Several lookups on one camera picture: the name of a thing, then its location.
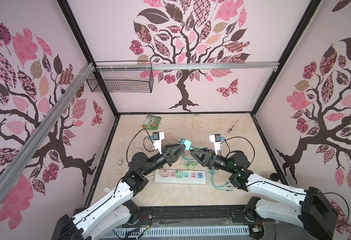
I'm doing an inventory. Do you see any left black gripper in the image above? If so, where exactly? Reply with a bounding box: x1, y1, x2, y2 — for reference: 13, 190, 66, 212
142, 143, 186, 177

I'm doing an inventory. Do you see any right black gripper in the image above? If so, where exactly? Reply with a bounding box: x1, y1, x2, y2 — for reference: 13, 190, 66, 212
192, 148, 236, 176

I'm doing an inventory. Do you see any teal charger plug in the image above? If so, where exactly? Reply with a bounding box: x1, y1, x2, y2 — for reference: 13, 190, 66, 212
179, 138, 192, 151

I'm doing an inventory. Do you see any green charger plug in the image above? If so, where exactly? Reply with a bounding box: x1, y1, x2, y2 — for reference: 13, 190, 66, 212
175, 170, 184, 178

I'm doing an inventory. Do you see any pink charger plug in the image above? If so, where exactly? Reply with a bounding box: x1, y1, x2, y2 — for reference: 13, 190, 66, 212
160, 170, 169, 178

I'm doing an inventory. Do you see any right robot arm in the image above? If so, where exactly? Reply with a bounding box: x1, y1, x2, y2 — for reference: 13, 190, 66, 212
191, 148, 338, 240

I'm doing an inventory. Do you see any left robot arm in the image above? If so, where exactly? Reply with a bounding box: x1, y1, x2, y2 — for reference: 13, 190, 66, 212
51, 145, 186, 240

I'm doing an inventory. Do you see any white multicolour power strip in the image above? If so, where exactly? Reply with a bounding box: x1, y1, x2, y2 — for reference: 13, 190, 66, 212
154, 169, 207, 185

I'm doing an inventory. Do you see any metal fork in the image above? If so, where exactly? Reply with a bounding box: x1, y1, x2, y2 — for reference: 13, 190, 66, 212
227, 120, 239, 133

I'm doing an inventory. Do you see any green snack packet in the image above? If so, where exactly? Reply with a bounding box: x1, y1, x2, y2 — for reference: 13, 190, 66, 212
142, 115, 161, 130

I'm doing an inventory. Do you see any cream vegetable peeler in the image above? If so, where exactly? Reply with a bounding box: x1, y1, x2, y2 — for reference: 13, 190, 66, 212
192, 114, 200, 129

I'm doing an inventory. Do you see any glass jar black lid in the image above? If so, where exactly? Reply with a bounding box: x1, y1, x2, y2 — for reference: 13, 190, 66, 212
269, 173, 280, 182

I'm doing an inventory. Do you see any tangled charging cables bundle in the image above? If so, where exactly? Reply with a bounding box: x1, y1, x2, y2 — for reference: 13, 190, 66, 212
187, 145, 236, 193

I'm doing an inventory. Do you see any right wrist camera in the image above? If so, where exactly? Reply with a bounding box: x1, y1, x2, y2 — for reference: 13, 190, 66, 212
209, 134, 225, 155

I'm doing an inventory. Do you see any white power strip cable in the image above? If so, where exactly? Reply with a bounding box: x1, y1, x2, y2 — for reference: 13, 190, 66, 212
116, 146, 143, 166

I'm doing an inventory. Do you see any black front base frame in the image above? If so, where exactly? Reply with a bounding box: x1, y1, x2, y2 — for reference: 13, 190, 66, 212
114, 205, 273, 240

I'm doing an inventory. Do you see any back aluminium rail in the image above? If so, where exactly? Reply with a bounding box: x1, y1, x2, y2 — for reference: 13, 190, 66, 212
96, 62, 279, 71

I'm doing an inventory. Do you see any aluminium rail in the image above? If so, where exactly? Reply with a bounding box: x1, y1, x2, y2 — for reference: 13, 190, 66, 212
96, 62, 279, 71
0, 63, 94, 204

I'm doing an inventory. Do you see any black wire basket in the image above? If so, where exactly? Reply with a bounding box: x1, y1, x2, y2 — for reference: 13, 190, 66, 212
86, 60, 154, 93

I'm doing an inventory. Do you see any white vented cable duct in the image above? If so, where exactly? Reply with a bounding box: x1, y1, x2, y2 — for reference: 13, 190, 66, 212
101, 226, 250, 240

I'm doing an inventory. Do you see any left aluminium rail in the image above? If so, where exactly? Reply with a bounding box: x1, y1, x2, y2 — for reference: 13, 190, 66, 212
0, 63, 94, 204

